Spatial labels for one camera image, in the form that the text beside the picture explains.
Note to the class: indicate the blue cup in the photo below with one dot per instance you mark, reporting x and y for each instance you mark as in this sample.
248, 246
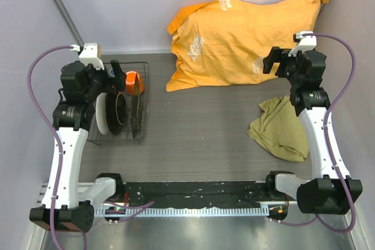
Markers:
111, 73

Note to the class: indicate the black wire dish rack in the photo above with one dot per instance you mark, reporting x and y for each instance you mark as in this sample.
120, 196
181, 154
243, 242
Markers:
125, 135

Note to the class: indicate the orange pillowcase cloth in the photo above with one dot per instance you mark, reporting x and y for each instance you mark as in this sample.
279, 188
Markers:
223, 42

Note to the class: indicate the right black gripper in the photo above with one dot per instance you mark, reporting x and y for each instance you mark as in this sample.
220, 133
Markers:
279, 55

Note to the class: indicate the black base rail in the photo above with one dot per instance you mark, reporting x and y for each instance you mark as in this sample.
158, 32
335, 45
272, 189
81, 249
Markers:
201, 194

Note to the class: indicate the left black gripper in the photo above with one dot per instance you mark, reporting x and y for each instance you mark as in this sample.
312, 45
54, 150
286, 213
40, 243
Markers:
109, 86

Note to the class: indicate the square floral plate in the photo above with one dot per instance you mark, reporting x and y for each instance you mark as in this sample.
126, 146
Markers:
136, 112

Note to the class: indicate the orange cup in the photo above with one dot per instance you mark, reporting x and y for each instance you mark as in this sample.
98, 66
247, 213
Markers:
130, 82

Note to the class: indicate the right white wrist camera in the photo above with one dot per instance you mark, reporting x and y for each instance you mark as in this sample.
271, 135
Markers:
305, 41

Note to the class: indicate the black rimmed round plate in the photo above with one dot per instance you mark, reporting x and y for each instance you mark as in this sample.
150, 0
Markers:
115, 112

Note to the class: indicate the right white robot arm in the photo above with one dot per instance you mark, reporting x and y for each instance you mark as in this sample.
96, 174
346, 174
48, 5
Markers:
331, 184

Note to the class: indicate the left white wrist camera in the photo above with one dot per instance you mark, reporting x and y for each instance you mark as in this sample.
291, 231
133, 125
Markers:
89, 54

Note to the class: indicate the white round plate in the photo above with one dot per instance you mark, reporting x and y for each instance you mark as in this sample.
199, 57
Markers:
101, 114

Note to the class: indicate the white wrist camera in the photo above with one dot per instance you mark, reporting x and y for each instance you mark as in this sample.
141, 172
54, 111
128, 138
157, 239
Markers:
305, 41
89, 54

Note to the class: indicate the white cable duct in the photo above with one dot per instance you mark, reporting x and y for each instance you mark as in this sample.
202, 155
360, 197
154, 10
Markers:
103, 211

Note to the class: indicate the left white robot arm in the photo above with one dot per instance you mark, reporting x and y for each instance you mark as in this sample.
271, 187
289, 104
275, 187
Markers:
63, 207

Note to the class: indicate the olive green cloth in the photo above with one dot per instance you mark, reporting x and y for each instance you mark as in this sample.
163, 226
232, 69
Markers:
279, 131

